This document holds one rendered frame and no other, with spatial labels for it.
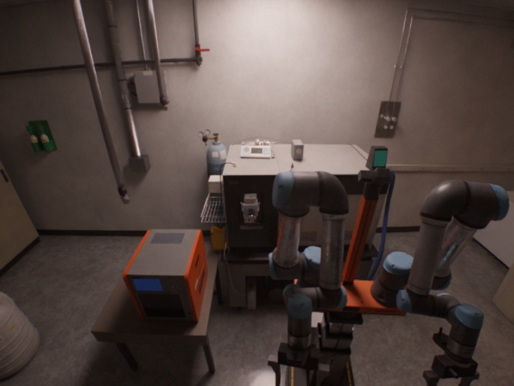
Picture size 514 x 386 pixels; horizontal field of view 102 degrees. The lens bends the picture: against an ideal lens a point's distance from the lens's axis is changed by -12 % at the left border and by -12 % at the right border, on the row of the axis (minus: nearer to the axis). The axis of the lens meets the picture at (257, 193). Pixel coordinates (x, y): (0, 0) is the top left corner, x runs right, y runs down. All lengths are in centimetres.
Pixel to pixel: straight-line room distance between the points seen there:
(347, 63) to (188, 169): 207
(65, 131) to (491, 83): 490
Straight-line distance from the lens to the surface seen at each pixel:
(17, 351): 280
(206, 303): 175
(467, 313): 98
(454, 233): 105
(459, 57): 342
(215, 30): 265
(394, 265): 115
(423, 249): 95
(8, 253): 410
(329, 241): 82
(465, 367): 106
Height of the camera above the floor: 210
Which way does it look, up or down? 29 degrees down
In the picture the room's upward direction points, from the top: straight up
